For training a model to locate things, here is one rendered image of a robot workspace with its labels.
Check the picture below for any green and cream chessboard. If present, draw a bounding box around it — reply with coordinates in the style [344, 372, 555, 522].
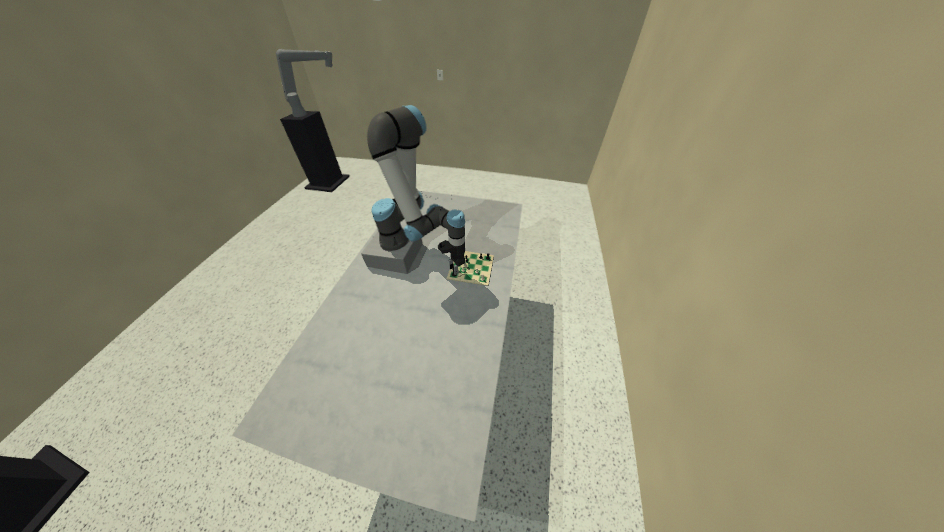
[447, 251, 494, 286]

